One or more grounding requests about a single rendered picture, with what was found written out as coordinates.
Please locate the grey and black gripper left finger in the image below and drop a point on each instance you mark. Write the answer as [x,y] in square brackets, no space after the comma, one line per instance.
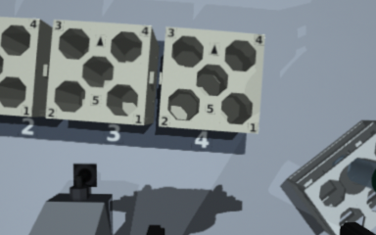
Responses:
[155,230]

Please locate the white tube rack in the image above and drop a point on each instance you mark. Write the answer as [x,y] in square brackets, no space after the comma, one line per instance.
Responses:
[309,188]

